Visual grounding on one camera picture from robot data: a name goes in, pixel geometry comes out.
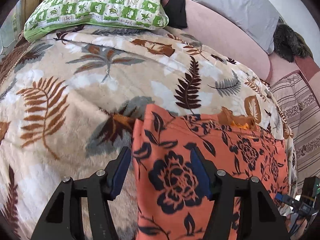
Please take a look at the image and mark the striped pink beige pillow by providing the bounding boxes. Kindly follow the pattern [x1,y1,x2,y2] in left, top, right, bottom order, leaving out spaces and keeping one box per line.
[271,73,319,193]

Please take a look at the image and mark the grey blue pillow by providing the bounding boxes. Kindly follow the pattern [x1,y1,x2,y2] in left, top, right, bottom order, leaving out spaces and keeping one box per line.
[193,0,280,54]

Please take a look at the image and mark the cream leaf-pattern fleece blanket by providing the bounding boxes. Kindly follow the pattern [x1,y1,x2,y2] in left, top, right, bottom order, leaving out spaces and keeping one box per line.
[1,26,297,239]

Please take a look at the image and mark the dark furry cushion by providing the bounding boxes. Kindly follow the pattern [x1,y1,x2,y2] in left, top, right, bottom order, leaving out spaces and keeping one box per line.
[273,24,313,63]

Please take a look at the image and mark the orange black floral garment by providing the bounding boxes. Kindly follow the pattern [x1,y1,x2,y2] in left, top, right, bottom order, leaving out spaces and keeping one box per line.
[132,104,289,239]

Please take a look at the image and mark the green white patterned pillow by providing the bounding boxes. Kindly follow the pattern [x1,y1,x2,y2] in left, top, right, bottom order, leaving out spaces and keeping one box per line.
[24,0,169,42]

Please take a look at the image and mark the pink quilted bed headboard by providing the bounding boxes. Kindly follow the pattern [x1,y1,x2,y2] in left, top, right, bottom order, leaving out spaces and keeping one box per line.
[164,0,320,86]

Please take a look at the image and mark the black cloth bundle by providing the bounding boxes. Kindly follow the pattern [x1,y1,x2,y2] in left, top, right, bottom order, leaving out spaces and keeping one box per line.
[161,0,188,29]

